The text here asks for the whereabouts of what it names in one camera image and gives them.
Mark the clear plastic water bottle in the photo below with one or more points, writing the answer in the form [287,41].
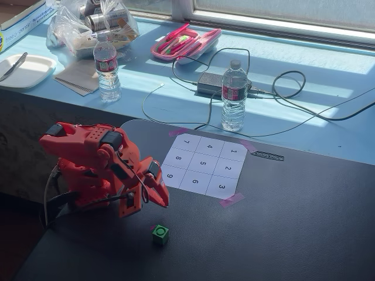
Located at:
[107,76]
[234,102]

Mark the white foam plate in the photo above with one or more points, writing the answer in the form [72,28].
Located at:
[32,70]

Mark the pink tape strip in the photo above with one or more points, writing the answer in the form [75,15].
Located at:
[177,132]
[248,145]
[231,200]

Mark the pink pen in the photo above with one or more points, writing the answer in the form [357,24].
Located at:
[177,31]

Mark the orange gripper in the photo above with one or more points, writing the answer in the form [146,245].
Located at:
[156,184]

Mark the black power adapter brick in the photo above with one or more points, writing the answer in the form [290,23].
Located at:
[209,82]

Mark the pink pencil case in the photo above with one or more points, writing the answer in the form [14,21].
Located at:
[208,44]

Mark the white numbered grid paper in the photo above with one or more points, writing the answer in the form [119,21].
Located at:
[202,164]

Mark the silver can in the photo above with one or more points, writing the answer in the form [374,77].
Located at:
[102,20]
[88,7]

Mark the green highlighter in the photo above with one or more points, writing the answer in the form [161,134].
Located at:
[183,38]

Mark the small crumpled pink tape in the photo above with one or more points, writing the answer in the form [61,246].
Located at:
[153,227]

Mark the white window frame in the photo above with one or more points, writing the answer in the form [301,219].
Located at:
[263,22]

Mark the grey plastic knife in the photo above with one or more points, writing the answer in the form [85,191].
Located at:
[16,64]

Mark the white blue cardboard box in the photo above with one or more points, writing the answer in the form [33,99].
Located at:
[17,26]

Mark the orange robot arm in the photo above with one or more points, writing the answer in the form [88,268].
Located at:
[88,140]

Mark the clear plastic bag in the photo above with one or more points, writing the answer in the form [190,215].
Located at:
[67,26]

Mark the spiral notebook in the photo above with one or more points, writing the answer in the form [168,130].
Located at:
[79,77]

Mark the orange wrist camera housing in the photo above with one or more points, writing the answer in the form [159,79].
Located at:
[129,206]

